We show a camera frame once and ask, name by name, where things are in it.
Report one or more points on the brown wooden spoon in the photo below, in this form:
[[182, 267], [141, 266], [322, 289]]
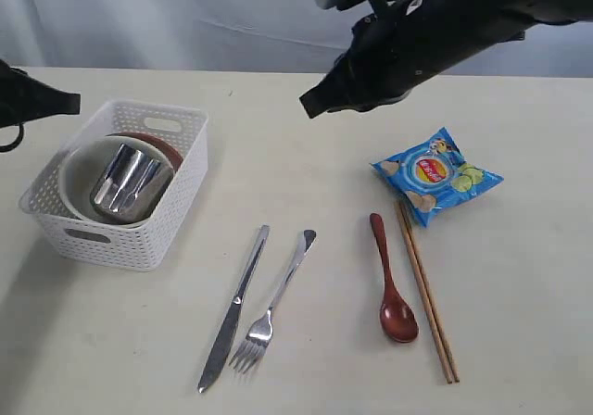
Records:
[[395, 315]]

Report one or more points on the steel spoon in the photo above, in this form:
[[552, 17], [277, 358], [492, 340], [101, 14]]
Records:
[[260, 333]]

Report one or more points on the white woven plastic basket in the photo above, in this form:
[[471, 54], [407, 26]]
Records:
[[140, 247]]

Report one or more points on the brown wooden chopstick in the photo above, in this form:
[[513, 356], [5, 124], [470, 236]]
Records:
[[428, 310], [440, 327]]

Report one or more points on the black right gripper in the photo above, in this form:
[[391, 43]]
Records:
[[407, 42]]

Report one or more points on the blue potato chips bag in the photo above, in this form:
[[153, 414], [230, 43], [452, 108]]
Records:
[[434, 175]]

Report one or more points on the steel fork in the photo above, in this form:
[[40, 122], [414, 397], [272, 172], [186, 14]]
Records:
[[224, 340]]

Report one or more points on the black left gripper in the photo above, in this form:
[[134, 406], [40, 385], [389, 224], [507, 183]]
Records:
[[24, 98]]

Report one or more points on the shiny steel cup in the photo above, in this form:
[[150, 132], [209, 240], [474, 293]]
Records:
[[130, 186]]

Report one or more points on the brown ceramic plate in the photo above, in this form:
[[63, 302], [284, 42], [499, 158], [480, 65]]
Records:
[[172, 155]]

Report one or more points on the white ceramic bowl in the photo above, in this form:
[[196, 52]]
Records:
[[80, 170]]

